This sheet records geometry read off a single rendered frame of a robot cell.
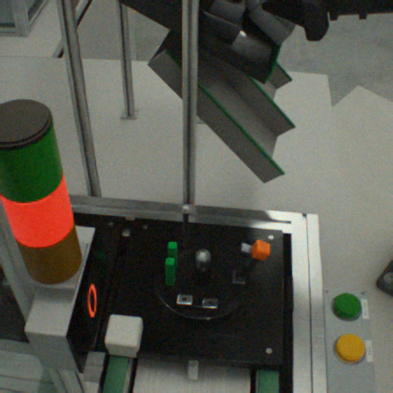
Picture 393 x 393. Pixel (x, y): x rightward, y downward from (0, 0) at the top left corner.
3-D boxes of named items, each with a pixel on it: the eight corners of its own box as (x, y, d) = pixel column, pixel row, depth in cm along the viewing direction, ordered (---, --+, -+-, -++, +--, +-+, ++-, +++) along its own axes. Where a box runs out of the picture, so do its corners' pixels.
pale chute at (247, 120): (276, 136, 101) (296, 125, 98) (263, 184, 92) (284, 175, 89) (172, 24, 90) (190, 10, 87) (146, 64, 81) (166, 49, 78)
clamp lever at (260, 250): (246, 272, 79) (270, 243, 73) (245, 283, 77) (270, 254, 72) (223, 265, 78) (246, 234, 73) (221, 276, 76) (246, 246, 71)
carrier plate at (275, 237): (282, 237, 89) (283, 228, 88) (281, 371, 73) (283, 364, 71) (135, 225, 90) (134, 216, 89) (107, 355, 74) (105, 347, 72)
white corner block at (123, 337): (144, 331, 77) (142, 316, 74) (139, 359, 74) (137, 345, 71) (112, 327, 77) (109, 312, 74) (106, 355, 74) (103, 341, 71)
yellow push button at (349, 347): (360, 340, 76) (364, 333, 74) (362, 366, 73) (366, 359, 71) (333, 339, 76) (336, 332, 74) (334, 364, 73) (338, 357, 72)
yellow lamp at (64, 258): (88, 241, 48) (80, 203, 45) (75, 288, 45) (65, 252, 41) (34, 236, 49) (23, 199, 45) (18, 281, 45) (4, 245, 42)
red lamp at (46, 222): (80, 203, 45) (71, 159, 41) (65, 251, 41) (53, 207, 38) (23, 198, 45) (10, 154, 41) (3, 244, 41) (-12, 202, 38)
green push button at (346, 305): (357, 300, 80) (360, 292, 79) (359, 323, 78) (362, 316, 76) (331, 298, 81) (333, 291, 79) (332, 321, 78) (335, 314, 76)
